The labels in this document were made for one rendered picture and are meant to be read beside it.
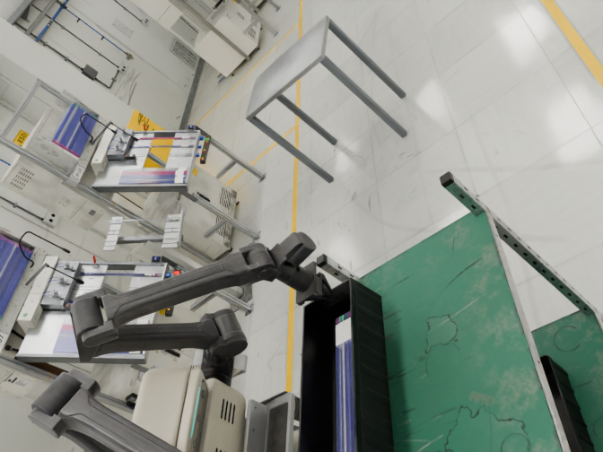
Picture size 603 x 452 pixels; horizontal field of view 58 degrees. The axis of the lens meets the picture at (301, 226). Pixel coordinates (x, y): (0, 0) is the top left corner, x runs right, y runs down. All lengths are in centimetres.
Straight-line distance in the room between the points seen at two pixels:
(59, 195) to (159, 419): 334
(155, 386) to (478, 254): 82
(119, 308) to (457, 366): 73
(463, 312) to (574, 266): 117
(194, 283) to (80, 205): 337
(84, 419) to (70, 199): 351
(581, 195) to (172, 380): 189
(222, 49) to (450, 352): 653
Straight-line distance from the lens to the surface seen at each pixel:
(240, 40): 740
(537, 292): 245
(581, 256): 245
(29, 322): 351
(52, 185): 445
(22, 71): 634
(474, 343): 127
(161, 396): 134
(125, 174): 436
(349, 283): 133
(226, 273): 120
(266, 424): 151
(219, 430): 143
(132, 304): 119
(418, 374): 133
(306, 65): 338
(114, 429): 106
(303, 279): 131
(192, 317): 396
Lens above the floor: 193
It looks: 29 degrees down
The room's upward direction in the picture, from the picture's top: 55 degrees counter-clockwise
